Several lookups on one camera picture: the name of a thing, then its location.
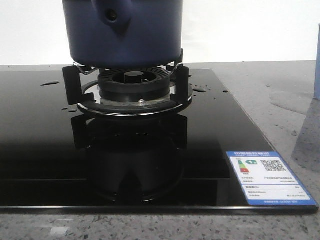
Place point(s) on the black gas burner head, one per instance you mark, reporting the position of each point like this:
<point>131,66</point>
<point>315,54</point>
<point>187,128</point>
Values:
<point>132,85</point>

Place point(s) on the blue white energy label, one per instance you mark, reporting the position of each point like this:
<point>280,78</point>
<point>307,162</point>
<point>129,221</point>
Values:
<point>266,179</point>

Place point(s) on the blue cooking pot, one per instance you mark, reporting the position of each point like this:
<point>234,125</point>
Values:
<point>124,33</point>

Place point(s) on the light blue cup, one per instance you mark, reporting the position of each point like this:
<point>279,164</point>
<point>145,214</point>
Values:
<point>317,71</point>

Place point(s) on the black pot support grate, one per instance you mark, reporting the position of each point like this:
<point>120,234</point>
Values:
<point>88,100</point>

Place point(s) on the black glass stove top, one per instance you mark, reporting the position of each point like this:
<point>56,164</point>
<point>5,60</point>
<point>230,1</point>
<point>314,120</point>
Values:
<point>54,159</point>

